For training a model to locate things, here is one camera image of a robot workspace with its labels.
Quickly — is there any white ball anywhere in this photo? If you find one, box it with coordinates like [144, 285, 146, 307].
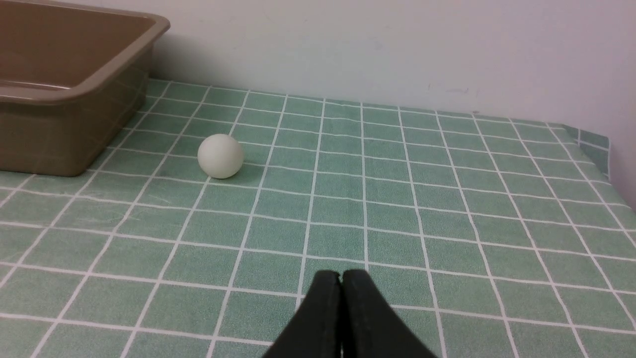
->
[197, 134, 244, 179]

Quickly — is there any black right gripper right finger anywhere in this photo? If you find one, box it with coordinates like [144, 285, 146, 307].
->
[341, 269, 435, 358]

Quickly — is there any green checked tablecloth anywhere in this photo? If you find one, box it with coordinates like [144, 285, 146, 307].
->
[1, 80, 635, 358]

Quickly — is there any brown plastic bin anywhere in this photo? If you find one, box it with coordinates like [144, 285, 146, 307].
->
[0, 0, 170, 177]

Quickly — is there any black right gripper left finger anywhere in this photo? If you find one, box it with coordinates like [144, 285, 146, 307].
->
[263, 270, 342, 358]

